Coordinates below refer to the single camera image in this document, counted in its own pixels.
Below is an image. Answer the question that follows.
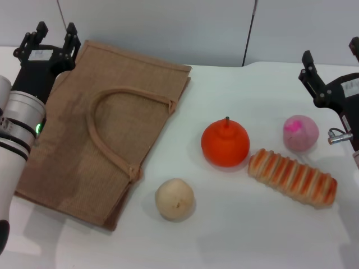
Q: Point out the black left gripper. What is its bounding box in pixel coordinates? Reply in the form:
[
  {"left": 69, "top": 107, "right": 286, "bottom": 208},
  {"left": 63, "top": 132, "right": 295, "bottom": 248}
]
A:
[{"left": 12, "top": 21, "right": 82, "bottom": 103}]

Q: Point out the pink toy peach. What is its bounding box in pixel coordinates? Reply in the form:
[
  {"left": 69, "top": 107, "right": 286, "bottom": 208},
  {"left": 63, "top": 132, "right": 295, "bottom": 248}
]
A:
[{"left": 282, "top": 114, "right": 320, "bottom": 152}]

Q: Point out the brown woven handbag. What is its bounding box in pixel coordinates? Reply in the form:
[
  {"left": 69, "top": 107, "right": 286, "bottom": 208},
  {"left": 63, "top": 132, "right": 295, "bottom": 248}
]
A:
[{"left": 13, "top": 40, "right": 194, "bottom": 232}]

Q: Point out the silver right wrist cable connector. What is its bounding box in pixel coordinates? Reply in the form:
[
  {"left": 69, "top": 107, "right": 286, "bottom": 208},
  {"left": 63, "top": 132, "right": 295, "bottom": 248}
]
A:
[{"left": 328, "top": 128, "right": 355, "bottom": 146}]

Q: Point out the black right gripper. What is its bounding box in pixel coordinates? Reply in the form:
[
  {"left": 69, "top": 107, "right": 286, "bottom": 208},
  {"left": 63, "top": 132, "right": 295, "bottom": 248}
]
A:
[{"left": 298, "top": 36, "right": 359, "bottom": 152}]

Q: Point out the orange toy fruit with stem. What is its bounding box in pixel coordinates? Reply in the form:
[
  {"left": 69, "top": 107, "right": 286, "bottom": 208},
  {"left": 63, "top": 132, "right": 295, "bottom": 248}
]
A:
[{"left": 201, "top": 116, "right": 251, "bottom": 168}]

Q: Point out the beige toy pear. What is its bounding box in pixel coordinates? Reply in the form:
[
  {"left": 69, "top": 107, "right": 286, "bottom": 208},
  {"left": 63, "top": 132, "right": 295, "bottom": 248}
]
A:
[{"left": 155, "top": 178, "right": 195, "bottom": 222}]

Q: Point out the striped long bread loaf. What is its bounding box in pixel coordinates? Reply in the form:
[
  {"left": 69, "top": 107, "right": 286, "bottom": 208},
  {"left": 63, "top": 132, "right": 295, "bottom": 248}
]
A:
[{"left": 247, "top": 148, "right": 338, "bottom": 208}]

